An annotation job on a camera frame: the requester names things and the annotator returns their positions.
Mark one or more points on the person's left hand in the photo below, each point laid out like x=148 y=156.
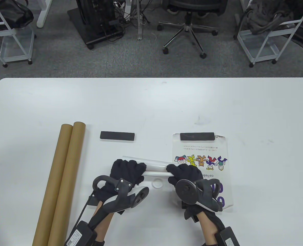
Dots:
x=127 y=170

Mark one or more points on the person's right hand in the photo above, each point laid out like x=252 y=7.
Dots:
x=186 y=171

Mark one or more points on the colourful cartoon faces poster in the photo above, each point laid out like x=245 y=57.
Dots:
x=155 y=166

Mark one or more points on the white plastic tube cap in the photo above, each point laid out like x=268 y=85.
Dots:
x=153 y=184

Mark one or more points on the white cartoon figures poster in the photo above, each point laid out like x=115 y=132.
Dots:
x=205 y=148

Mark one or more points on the brown cardboard mailing tube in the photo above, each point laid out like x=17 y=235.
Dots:
x=72 y=159
x=56 y=159

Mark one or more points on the person's right forearm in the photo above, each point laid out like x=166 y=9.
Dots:
x=207 y=228

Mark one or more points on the white desk leg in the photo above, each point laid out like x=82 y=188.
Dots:
x=42 y=18
x=140 y=30

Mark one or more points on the white wheeled cart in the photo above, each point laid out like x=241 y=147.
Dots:
x=15 y=48
x=259 y=48

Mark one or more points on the black wheeled equipment stand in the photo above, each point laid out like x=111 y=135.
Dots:
x=90 y=28

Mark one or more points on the black office chair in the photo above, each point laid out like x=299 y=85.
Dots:
x=187 y=24

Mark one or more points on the grey backpack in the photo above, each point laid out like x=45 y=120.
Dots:
x=266 y=15

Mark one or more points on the black bag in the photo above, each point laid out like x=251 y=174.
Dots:
x=8 y=15

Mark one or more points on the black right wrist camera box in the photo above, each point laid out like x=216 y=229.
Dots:
x=227 y=237

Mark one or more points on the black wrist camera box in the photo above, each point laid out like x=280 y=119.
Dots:
x=227 y=237
x=79 y=234

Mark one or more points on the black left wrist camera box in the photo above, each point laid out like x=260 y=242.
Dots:
x=79 y=234

